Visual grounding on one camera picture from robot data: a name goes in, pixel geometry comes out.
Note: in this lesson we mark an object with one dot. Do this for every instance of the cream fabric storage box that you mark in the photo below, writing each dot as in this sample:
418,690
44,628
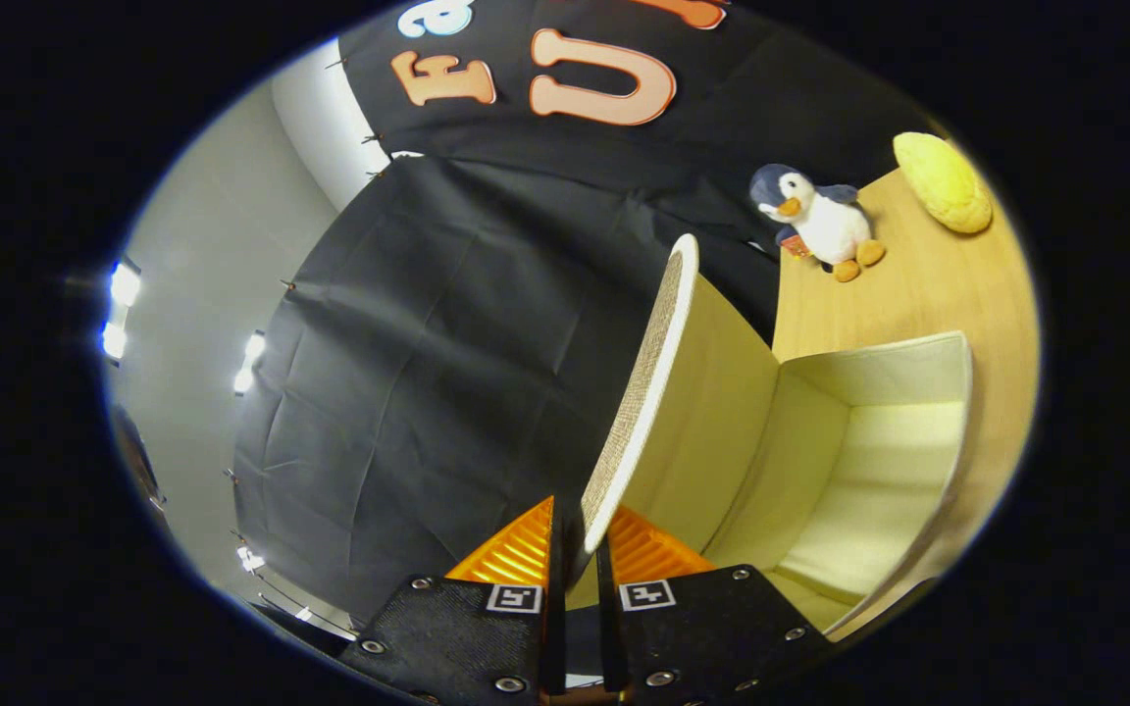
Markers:
722,412

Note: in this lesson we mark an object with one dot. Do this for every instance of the yellow bun-shaped plush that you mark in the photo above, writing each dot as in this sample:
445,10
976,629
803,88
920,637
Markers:
943,181

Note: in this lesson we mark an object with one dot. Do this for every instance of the penguin plush toy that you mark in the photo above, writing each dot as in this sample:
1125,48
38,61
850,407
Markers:
830,226

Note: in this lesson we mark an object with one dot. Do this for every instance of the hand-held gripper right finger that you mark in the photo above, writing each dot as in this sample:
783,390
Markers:
702,637

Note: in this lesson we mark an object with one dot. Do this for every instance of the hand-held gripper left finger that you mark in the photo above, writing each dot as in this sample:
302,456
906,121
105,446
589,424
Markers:
457,637

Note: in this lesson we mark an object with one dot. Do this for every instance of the row of cloth clips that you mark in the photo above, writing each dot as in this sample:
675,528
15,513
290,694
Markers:
372,138

